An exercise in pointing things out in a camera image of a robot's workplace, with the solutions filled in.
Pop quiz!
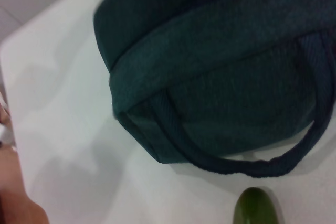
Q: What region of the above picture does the dark teal fabric lunch bag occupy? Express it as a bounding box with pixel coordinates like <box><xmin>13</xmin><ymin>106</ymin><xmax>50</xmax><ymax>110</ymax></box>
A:
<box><xmin>93</xmin><ymin>0</ymin><xmax>336</xmax><ymax>179</ymax></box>

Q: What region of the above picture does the green cucumber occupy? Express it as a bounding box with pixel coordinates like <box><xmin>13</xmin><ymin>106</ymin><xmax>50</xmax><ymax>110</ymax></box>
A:
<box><xmin>233</xmin><ymin>187</ymin><xmax>280</xmax><ymax>224</ymax></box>

